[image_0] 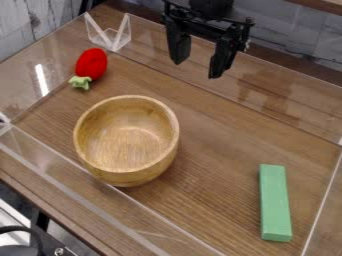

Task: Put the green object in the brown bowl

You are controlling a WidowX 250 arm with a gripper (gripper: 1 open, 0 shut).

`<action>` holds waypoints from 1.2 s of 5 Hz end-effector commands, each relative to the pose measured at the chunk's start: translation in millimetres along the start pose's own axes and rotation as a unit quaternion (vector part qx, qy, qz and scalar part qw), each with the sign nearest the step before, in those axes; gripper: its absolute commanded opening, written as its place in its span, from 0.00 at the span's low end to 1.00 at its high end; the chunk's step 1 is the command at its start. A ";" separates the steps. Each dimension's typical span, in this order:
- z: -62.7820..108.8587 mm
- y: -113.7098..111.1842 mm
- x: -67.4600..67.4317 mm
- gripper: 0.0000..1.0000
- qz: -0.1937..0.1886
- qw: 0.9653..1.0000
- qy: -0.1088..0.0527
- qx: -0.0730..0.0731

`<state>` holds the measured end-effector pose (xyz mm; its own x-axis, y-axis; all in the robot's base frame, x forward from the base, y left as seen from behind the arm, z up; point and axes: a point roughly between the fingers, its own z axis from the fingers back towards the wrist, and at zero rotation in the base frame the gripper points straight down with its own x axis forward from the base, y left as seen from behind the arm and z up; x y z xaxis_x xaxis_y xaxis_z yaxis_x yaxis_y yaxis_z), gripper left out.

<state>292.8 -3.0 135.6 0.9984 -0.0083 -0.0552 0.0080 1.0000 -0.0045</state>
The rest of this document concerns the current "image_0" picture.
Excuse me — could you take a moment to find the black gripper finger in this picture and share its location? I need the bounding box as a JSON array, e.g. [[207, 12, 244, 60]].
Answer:
[[208, 35, 239, 79], [165, 17, 191, 65]]

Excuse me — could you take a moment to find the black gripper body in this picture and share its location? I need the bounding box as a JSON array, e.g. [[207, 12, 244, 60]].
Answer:
[[161, 0, 255, 51]]

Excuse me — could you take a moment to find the green rectangular block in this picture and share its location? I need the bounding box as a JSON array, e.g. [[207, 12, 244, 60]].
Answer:
[[259, 164, 292, 242]]

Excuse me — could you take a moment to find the brown wooden bowl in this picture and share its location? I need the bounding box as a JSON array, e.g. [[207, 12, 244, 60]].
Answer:
[[73, 95, 180, 187]]

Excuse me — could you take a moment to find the red plush strawberry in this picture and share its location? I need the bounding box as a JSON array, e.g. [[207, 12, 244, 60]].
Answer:
[[68, 48, 108, 90]]

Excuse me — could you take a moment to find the black table leg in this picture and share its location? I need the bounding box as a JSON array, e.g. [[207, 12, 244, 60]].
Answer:
[[36, 211, 49, 231]]

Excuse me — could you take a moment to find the clear acrylic tray enclosure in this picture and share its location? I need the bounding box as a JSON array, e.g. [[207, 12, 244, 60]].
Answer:
[[0, 7, 342, 256]]

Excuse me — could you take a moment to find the black cable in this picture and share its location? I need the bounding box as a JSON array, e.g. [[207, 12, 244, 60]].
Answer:
[[0, 225, 45, 256]]

